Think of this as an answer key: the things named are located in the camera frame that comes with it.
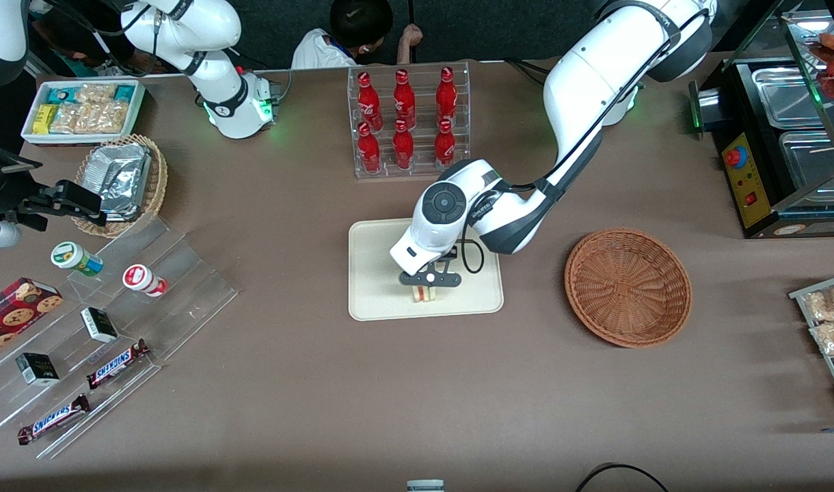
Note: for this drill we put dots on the yellow snack packet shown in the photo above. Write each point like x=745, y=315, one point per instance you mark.
x=45, y=119

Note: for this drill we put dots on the grey object at table edge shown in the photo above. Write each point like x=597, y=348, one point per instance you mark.
x=425, y=486

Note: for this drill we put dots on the cream plastic tray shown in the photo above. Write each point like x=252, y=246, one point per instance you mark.
x=372, y=273

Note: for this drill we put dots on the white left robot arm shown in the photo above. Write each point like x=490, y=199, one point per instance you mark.
x=581, y=89

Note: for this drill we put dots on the red cookie box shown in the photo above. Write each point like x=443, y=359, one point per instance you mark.
x=14, y=314

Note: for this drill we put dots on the brown round wicker basket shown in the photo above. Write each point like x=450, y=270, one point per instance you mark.
x=629, y=287

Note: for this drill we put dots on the white snack tray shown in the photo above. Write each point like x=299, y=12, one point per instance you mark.
x=31, y=138

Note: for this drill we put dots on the person with black hair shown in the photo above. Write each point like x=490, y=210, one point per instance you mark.
x=359, y=27

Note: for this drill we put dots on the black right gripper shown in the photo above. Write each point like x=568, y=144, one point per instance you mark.
x=29, y=203

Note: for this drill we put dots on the clear acrylic step shelf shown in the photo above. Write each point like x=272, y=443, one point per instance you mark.
x=184, y=294

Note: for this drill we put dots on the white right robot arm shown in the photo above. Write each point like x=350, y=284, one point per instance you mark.
x=215, y=75

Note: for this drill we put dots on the red lid yogurt cup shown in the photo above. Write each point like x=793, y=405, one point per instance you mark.
x=140, y=278

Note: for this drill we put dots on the green lid yogurt cup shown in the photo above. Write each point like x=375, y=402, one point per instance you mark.
x=72, y=255

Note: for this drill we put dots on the red cola bottle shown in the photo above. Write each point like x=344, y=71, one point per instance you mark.
x=445, y=147
x=404, y=101
x=446, y=99
x=370, y=102
x=369, y=152
x=403, y=149

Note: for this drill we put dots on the small black box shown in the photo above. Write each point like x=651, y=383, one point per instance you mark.
x=99, y=325
x=37, y=369

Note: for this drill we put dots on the light wicker basket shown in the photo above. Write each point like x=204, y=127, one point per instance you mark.
x=158, y=181

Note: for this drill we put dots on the clear rice cracker pack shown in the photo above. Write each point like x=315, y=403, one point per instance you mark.
x=108, y=117
x=96, y=93
x=68, y=119

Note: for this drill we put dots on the clear acrylic bottle rack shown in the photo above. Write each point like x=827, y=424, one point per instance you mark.
x=424, y=154

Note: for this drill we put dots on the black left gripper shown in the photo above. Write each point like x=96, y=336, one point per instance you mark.
x=452, y=252

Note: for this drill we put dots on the teal snack packet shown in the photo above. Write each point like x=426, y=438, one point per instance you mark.
x=61, y=95
x=124, y=93

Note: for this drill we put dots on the silver foil package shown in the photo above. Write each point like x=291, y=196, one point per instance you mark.
x=119, y=178

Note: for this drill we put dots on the triangular sandwich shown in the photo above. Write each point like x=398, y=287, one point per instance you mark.
x=424, y=295

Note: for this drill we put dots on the red emergency stop button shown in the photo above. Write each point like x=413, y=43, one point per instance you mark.
x=735, y=157

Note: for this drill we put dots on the stainless steel food pan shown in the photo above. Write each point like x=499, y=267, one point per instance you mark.
x=789, y=96

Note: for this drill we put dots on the black hot food case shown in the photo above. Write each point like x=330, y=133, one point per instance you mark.
x=748, y=198

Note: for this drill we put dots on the Snickers chocolate bar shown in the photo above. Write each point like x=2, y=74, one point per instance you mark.
x=116, y=363
x=53, y=419

